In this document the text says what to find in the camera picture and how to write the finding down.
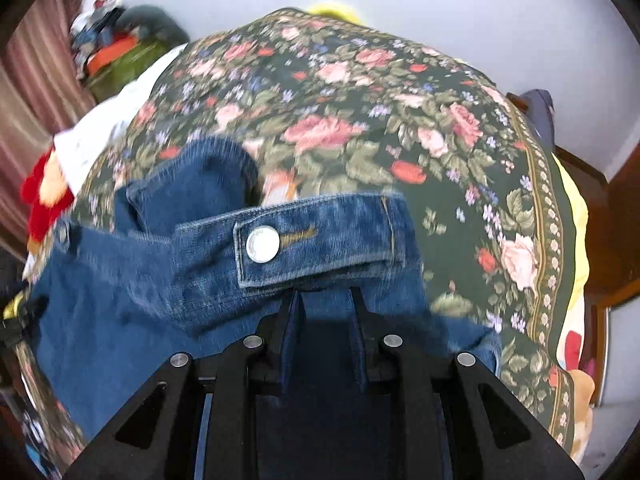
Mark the blue denim jacket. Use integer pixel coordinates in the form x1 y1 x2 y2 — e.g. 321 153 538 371
32 138 501 479

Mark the brown wooden door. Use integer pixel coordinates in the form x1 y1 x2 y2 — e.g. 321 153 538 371
506 91 640 311

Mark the red plush toy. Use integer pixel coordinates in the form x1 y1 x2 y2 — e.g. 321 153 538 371
20 148 75 250

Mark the cream patterned blanket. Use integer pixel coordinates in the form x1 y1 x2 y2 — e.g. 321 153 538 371
554 299 597 466

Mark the yellow blanket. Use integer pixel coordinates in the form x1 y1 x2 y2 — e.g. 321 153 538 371
553 155 590 311

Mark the white light blue shirt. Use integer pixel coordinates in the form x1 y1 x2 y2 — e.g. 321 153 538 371
53 44 186 196

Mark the dark blue hanging garment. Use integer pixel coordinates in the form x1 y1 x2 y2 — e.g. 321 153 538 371
521 89 555 152

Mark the striped pink curtain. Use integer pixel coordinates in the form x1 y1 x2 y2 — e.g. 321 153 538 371
1 0 94 260

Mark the floral dark green bedspread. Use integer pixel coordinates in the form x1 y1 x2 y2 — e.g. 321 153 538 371
16 10 574 448

